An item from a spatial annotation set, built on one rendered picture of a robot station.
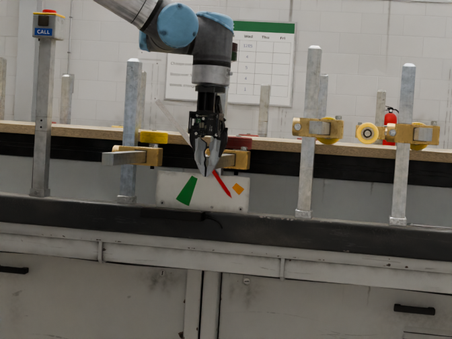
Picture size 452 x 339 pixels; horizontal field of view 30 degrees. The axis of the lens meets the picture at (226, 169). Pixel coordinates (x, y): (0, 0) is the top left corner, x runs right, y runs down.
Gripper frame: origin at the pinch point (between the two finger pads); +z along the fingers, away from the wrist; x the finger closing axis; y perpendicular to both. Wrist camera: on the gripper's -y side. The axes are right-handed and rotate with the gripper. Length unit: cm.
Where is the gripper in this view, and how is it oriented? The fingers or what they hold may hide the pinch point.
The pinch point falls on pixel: (206, 171)
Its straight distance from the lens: 200.6
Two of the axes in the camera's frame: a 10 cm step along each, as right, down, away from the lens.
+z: -0.7, 10.0, 0.3
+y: -1.8, 0.2, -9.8
